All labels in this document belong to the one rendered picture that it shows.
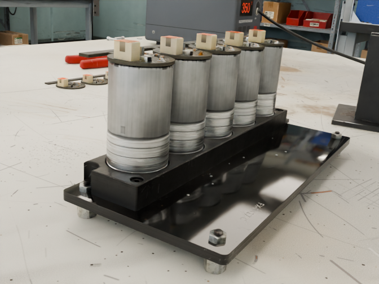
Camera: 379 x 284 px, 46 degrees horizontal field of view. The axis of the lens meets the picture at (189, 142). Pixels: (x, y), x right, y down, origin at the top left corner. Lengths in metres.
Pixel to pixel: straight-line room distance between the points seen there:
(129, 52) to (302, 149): 0.12
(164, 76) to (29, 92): 0.23
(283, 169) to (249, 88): 0.05
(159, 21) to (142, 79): 0.56
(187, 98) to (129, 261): 0.07
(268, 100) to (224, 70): 0.06
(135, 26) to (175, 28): 5.32
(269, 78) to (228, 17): 0.41
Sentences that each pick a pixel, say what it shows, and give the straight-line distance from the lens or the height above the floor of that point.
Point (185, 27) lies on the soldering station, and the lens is 0.69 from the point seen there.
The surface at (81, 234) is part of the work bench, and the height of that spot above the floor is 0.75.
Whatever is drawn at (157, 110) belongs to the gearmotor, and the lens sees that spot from 0.16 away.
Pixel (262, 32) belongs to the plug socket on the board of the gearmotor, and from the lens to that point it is 0.26.
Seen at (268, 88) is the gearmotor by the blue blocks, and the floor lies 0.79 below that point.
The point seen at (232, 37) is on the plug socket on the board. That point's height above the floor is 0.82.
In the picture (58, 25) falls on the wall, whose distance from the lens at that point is 6.08.
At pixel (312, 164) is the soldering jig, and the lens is 0.23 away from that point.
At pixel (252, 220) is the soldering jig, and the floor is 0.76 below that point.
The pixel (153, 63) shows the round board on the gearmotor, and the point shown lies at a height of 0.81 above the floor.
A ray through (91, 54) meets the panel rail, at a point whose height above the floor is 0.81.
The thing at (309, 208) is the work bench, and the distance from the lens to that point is 0.21.
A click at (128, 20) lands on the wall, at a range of 6.08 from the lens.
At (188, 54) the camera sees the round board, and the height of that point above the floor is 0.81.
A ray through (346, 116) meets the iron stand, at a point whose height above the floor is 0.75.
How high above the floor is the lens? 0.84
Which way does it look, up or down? 19 degrees down
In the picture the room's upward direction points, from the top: 4 degrees clockwise
